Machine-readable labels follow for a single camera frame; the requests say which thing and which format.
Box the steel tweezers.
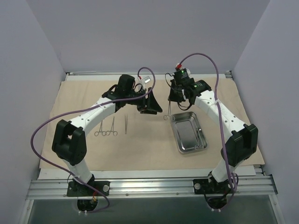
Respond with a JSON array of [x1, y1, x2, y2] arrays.
[[125, 114, 128, 134]]

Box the steel needle holder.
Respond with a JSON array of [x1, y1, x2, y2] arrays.
[[195, 128, 204, 149]]

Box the purple cable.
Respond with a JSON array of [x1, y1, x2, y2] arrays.
[[30, 67, 157, 213], [179, 53, 239, 209]]

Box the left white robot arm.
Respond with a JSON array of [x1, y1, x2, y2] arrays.
[[52, 74, 163, 196]]

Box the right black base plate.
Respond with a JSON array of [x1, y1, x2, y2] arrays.
[[192, 178, 232, 195]]

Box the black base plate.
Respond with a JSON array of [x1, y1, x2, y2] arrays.
[[192, 178, 232, 195], [66, 180, 110, 197]]

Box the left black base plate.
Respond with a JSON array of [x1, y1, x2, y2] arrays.
[[66, 180, 110, 197]]

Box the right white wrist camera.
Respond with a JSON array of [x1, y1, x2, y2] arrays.
[[175, 63, 184, 71]]

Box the steel surgical scissors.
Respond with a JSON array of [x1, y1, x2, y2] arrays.
[[163, 101, 175, 121]]

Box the metal instrument tray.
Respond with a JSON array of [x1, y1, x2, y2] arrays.
[[171, 112, 207, 154]]

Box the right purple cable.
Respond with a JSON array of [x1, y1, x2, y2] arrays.
[[179, 53, 239, 209]]

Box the aluminium front rail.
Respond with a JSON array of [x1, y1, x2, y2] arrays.
[[26, 176, 278, 200]]

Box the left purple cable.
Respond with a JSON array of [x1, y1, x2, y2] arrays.
[[30, 67, 157, 213]]

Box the steel hemostat forceps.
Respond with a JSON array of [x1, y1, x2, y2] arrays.
[[106, 117, 118, 136], [94, 121, 107, 137]]

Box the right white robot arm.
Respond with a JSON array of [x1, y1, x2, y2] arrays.
[[168, 68, 258, 193]]

